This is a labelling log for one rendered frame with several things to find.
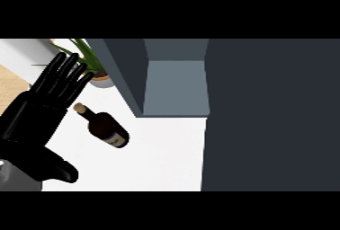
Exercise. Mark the green potted plant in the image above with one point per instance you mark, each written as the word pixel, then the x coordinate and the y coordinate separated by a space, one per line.
pixel 91 64

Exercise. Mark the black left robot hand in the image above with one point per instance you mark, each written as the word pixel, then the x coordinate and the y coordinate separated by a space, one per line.
pixel 31 116

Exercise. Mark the dark grey cabinet door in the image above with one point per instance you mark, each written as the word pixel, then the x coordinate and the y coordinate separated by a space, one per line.
pixel 274 116

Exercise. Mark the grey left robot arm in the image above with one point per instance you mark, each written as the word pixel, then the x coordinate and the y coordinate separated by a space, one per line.
pixel 15 179

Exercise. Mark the dark wine bottle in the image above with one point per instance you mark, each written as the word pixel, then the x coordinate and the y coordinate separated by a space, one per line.
pixel 107 128

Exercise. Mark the dark grey open cabinet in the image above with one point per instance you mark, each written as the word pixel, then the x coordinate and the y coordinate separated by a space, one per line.
pixel 167 86

